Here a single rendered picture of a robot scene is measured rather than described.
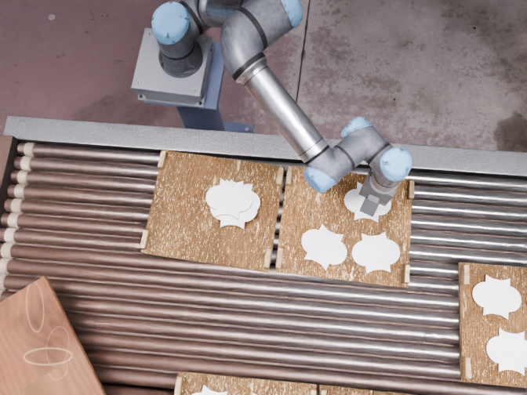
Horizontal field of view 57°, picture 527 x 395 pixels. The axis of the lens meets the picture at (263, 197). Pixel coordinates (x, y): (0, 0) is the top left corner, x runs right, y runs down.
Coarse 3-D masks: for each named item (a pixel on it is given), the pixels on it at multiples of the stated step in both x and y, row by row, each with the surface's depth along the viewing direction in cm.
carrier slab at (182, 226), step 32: (192, 160) 162; (224, 160) 161; (160, 192) 159; (192, 192) 159; (256, 192) 158; (160, 224) 156; (192, 224) 156; (256, 224) 155; (192, 256) 153; (224, 256) 153; (256, 256) 153
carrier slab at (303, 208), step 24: (288, 192) 158; (312, 192) 158; (336, 192) 158; (288, 216) 156; (312, 216) 156; (336, 216) 156; (384, 216) 155; (408, 216) 155; (288, 240) 154; (360, 240) 153; (408, 240) 153; (288, 264) 152; (312, 264) 152; (408, 264) 151
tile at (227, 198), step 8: (224, 184) 156; (232, 184) 156; (240, 184) 155; (208, 192) 155; (216, 192) 155; (224, 192) 155; (232, 192) 155; (240, 192) 155; (248, 192) 155; (208, 200) 154; (216, 200) 154; (224, 200) 154; (232, 200) 154; (240, 200) 154; (248, 200) 154; (216, 208) 154; (224, 208) 154; (232, 208) 153; (240, 208) 153; (248, 208) 153
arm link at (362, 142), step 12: (360, 120) 122; (348, 132) 122; (360, 132) 121; (372, 132) 121; (336, 144) 123; (348, 144) 121; (360, 144) 120; (372, 144) 120; (384, 144) 121; (360, 156) 121; (372, 156) 121
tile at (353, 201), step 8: (360, 184) 157; (352, 192) 157; (344, 200) 156; (352, 200) 156; (360, 200) 156; (352, 208) 155; (384, 208) 155; (360, 216) 154; (368, 216) 154; (376, 216) 154
